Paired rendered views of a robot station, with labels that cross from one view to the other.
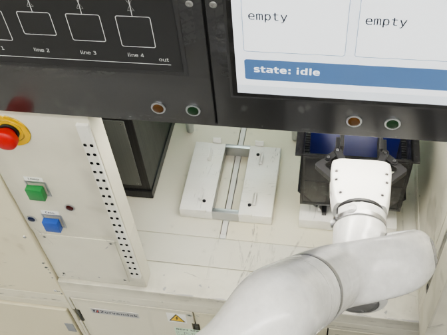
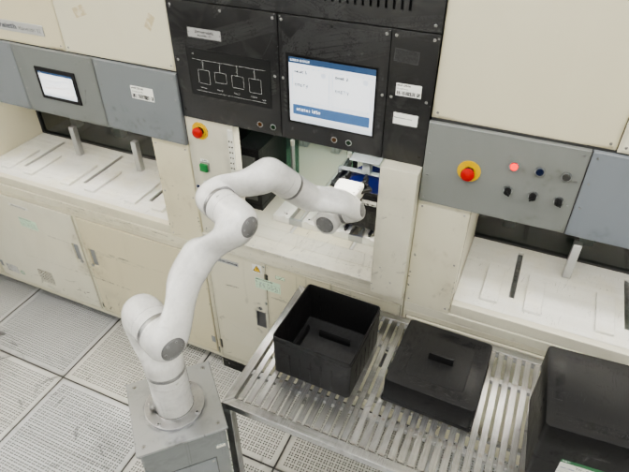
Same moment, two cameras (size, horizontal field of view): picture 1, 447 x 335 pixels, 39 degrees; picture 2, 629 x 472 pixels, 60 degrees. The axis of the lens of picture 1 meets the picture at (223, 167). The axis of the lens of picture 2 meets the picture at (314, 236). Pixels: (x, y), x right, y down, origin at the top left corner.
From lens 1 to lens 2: 1.08 m
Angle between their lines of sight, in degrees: 14
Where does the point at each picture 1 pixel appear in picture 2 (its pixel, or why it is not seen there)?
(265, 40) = (300, 95)
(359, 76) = (334, 116)
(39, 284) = (193, 234)
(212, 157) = not seen: hidden behind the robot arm
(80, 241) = not seen: hidden behind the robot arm
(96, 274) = not seen: hidden behind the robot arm
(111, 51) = (245, 94)
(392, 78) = (345, 119)
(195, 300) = (267, 254)
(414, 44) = (352, 103)
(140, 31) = (256, 86)
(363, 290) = (318, 201)
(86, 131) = (230, 133)
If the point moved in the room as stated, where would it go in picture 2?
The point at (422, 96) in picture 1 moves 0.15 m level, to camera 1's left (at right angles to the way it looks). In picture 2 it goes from (358, 129) to (310, 125)
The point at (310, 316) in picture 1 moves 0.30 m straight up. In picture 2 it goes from (280, 172) to (275, 66)
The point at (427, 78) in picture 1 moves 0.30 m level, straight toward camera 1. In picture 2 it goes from (358, 121) to (301, 161)
